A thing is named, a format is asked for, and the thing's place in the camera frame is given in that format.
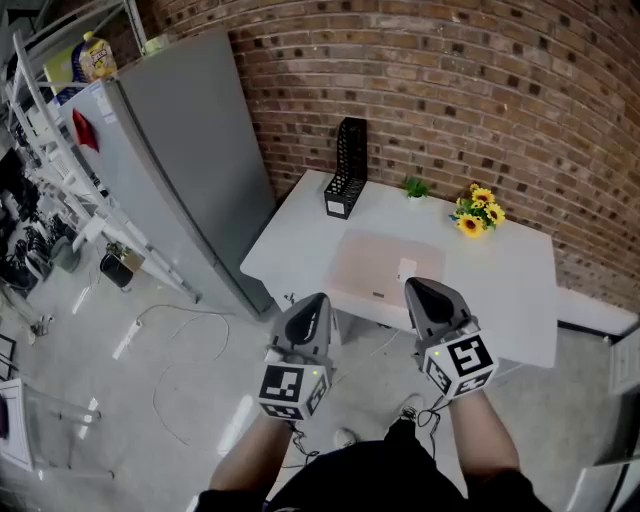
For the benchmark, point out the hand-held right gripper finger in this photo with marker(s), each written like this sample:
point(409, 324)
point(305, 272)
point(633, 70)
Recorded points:
point(411, 310)
point(459, 307)

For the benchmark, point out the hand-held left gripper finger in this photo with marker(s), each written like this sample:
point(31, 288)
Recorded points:
point(326, 325)
point(280, 332)

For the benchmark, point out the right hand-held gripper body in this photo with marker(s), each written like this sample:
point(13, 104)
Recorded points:
point(465, 357)

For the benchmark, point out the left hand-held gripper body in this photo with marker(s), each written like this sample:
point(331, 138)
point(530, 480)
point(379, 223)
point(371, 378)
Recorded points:
point(280, 382)

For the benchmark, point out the black mesh file holder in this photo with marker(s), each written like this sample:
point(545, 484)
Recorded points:
point(337, 206)

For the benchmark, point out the person's left forearm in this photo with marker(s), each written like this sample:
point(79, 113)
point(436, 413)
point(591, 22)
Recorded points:
point(245, 460)

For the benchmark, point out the person's right forearm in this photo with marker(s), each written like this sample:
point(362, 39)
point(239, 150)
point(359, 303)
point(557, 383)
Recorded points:
point(482, 440)

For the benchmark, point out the person's right white shoe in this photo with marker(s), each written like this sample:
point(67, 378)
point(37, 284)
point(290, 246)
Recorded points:
point(412, 402)

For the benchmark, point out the person's white shoe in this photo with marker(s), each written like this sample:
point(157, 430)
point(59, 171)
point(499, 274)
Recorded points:
point(412, 402)
point(345, 437)

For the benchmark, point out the sunflower bouquet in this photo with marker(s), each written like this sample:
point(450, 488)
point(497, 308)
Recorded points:
point(472, 225)

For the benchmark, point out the person's left white shoe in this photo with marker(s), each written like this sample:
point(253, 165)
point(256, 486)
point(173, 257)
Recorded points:
point(345, 437)

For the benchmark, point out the small green potted plant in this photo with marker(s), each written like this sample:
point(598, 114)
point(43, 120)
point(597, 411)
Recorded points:
point(415, 189)

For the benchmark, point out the white power strip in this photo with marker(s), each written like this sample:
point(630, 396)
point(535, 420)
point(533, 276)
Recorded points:
point(126, 341)

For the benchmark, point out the white drawer cabinet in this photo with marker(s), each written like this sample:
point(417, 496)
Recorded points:
point(625, 365)

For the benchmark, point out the black waste bin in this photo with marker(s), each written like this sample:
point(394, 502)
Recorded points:
point(116, 272)

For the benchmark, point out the gray refrigerator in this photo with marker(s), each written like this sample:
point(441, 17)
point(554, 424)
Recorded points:
point(190, 150)

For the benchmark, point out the clear acrylic chair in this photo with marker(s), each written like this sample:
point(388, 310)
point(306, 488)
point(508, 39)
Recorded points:
point(50, 405)

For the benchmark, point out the red paper tag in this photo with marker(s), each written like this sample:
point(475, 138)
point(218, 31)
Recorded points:
point(85, 132)

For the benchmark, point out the pale round container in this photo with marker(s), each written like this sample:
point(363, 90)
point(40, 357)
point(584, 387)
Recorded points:
point(156, 45)

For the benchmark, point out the yellow plastic bottle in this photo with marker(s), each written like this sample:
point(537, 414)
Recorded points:
point(97, 60)

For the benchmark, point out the yellow green carton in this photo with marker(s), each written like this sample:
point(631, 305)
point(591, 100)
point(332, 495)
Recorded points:
point(60, 70)

